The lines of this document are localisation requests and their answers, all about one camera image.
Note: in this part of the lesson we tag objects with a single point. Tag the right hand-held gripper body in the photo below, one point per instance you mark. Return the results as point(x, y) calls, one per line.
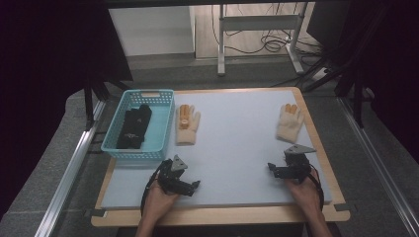
point(298, 164)

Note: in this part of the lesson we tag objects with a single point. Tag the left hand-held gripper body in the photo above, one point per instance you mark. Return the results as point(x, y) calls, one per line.
point(171, 179)

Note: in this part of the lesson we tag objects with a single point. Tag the turquoise plastic basket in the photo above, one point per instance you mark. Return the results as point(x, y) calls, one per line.
point(158, 131)

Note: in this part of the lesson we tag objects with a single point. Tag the black glove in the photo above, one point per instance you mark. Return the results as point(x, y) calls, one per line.
point(146, 113)
point(130, 133)

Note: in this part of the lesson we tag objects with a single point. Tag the person's left hand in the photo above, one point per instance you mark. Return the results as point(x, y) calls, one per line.
point(159, 202)

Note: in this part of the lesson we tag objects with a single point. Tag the person's right hand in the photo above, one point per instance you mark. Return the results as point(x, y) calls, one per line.
point(306, 196)

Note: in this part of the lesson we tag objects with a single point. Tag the beige glove with orange fingertips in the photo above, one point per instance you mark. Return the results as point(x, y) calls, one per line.
point(290, 126)

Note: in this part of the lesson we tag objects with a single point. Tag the white foam mat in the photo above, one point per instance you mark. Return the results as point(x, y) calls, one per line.
point(230, 158)

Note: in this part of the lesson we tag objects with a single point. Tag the grey tape piece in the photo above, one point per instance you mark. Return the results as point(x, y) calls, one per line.
point(342, 207)
point(98, 213)

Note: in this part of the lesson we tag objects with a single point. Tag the black metal stand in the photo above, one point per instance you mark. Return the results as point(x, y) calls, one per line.
point(95, 92)
point(357, 98)

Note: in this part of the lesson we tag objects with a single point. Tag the white power strip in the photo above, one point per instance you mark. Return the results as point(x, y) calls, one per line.
point(320, 74)

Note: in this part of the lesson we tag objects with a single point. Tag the white cabinet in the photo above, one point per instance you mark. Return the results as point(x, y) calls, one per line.
point(151, 31)

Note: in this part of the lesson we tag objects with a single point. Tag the aluminium rail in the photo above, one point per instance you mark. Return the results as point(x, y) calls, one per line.
point(378, 158)
point(69, 171)

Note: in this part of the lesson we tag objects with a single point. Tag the white metal desk frame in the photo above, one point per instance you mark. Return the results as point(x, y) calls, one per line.
point(257, 23)

